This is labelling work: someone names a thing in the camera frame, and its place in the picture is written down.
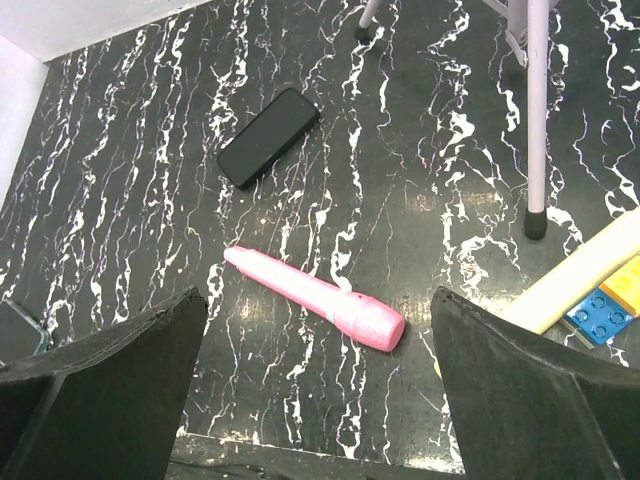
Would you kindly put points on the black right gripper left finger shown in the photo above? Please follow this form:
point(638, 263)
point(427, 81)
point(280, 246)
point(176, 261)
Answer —
point(108, 405)

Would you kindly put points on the blue toy brick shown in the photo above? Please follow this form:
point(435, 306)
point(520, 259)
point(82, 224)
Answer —
point(596, 319)

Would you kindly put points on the cream wooden toy microphone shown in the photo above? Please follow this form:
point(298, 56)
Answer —
point(547, 300)

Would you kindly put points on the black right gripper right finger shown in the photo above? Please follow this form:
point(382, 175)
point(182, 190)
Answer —
point(526, 407)

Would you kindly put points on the yellow toy brick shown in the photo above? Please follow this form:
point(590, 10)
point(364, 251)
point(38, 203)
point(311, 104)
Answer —
point(623, 286)

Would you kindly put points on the lilac music stand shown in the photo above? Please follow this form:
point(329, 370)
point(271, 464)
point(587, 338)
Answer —
point(527, 34)

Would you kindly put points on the phone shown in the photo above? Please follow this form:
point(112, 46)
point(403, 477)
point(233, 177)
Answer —
point(21, 336)

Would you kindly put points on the pink toy microphone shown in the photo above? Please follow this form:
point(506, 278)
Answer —
point(360, 317)

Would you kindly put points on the black smartphone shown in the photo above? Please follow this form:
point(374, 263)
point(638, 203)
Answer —
point(284, 121)

